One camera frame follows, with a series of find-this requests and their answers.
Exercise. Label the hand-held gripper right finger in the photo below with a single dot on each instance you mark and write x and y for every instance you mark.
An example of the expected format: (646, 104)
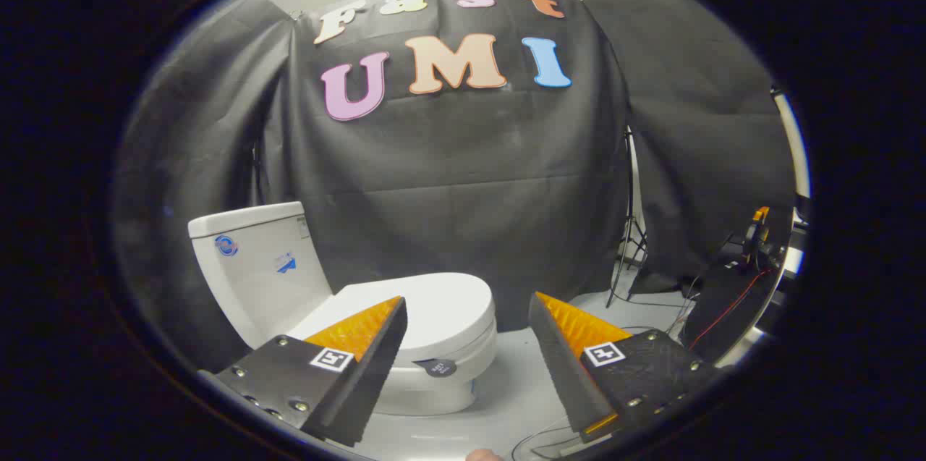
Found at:
(561, 367)

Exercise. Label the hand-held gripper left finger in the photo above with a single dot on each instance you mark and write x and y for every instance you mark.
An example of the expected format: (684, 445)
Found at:
(362, 388)

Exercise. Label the black round lid tab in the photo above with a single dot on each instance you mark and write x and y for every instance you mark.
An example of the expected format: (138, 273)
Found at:
(437, 368)

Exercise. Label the white toilet lid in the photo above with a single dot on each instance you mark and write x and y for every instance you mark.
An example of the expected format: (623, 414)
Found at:
(441, 302)

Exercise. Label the white toilet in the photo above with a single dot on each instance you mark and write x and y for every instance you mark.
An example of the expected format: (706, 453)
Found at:
(253, 265)

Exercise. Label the black tripod stand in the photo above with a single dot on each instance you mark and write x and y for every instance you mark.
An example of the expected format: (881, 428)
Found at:
(631, 229)

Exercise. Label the black cloth covered table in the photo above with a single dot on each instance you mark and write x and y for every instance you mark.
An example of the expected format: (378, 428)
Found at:
(731, 302)

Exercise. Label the black backdrop cloth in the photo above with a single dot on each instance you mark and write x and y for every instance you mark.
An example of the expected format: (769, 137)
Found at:
(463, 179)

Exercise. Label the orange and black device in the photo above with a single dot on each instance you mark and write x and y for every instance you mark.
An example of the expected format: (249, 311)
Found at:
(757, 233)

